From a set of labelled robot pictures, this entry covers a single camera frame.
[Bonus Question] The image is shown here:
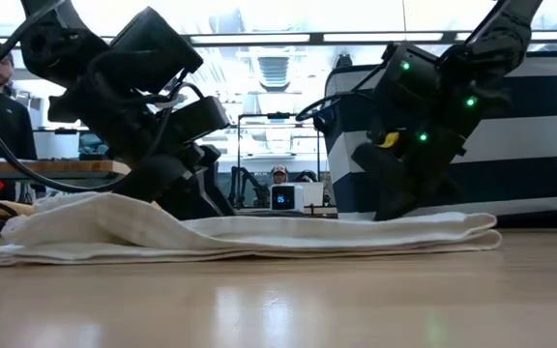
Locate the wooden workbench grey frame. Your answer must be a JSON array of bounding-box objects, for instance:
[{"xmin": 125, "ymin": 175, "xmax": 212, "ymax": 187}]
[{"xmin": 0, "ymin": 159, "xmax": 132, "ymax": 204}]

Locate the white flat panel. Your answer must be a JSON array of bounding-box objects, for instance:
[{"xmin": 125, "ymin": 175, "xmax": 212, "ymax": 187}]
[{"xmin": 302, "ymin": 181, "xmax": 326, "ymax": 208}]

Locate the blue grey clothes pile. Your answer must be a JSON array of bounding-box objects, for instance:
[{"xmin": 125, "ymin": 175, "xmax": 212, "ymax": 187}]
[{"xmin": 78, "ymin": 132, "xmax": 111, "ymax": 157}]

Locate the white cloth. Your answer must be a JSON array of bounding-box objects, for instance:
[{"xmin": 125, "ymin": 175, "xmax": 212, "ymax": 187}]
[{"xmin": 0, "ymin": 191, "xmax": 503, "ymax": 268}]

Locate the navy white striped fabric bin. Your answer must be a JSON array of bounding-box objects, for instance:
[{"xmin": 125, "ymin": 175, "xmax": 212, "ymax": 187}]
[{"xmin": 312, "ymin": 50, "xmax": 557, "ymax": 229}]

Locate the white plastic box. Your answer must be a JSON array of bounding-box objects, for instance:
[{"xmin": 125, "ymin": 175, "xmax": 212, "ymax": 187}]
[{"xmin": 33, "ymin": 130, "xmax": 81, "ymax": 160}]

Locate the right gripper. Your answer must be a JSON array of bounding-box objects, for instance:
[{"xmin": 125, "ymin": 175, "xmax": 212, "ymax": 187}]
[{"xmin": 353, "ymin": 42, "xmax": 468, "ymax": 222}]

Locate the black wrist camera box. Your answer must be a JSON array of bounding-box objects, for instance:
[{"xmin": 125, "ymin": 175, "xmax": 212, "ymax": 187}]
[{"xmin": 166, "ymin": 95, "xmax": 232, "ymax": 146}]

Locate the white device blue display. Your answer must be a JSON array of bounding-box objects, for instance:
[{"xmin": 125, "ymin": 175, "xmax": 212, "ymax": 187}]
[{"xmin": 270, "ymin": 183, "xmax": 306, "ymax": 213}]

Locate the silver ribbed ceiling duct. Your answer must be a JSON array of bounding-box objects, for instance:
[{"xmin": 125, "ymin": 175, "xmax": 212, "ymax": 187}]
[{"xmin": 256, "ymin": 55, "xmax": 292, "ymax": 93}]

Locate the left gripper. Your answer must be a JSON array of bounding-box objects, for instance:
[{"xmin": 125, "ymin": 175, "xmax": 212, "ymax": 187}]
[{"xmin": 48, "ymin": 7, "xmax": 222, "ymax": 202}]

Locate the yellow cable label tag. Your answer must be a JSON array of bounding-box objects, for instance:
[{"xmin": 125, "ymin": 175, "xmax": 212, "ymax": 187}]
[{"xmin": 378, "ymin": 131, "xmax": 400, "ymax": 149}]

